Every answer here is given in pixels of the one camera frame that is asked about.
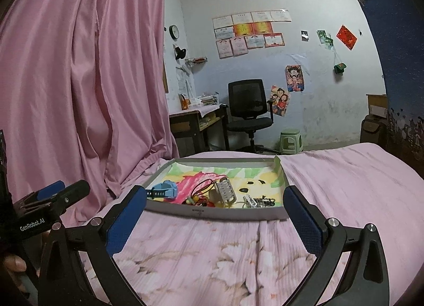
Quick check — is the green plastic stool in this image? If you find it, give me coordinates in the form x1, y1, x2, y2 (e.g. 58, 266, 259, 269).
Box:
280, 129, 303, 155

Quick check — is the grey cardboard tray box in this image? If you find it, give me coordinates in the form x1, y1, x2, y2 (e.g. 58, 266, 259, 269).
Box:
142, 152, 288, 221

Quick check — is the pink floral bed sheet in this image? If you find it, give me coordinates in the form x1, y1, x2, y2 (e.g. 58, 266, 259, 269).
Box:
114, 143, 423, 305

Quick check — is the black office chair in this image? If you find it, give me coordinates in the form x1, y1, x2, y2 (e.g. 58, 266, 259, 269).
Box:
226, 79, 278, 154

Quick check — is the red knotted cord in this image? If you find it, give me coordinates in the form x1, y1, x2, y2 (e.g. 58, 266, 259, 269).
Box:
195, 194, 218, 209

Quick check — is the grey plastic hair claw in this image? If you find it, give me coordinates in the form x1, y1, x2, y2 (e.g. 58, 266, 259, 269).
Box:
208, 177, 236, 208

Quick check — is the cartoon bear towel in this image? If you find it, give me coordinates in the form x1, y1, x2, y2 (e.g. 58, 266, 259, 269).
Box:
152, 159, 286, 208

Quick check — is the anime poster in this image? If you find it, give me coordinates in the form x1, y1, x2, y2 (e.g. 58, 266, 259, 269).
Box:
285, 65, 305, 92

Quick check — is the red paper square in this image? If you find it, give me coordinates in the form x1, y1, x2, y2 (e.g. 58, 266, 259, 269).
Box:
336, 25, 357, 50

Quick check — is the black hair tie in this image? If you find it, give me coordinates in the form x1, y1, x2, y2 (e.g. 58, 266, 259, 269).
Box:
189, 177, 216, 198

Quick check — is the wooden desk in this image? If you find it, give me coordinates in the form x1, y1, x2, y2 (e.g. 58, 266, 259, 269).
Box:
169, 103, 230, 154

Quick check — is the round wall clock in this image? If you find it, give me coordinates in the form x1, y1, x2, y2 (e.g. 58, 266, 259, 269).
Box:
169, 24, 180, 40

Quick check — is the left hand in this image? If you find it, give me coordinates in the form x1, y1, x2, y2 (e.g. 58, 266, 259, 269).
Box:
3, 256, 27, 273

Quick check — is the grey wavy hair clip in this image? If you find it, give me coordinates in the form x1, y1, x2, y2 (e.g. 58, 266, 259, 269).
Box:
243, 195, 259, 208

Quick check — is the pink curtain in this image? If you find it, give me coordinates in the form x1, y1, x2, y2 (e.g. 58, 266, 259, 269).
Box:
1, 0, 178, 226

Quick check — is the green hanging wall ornament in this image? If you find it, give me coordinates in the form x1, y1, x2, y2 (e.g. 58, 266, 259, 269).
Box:
333, 63, 346, 75

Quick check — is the cartoon family poster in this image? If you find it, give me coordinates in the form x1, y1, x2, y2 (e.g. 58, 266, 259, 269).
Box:
270, 86, 290, 116

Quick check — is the wall certificates group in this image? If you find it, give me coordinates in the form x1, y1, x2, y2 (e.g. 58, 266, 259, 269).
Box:
212, 9, 292, 59

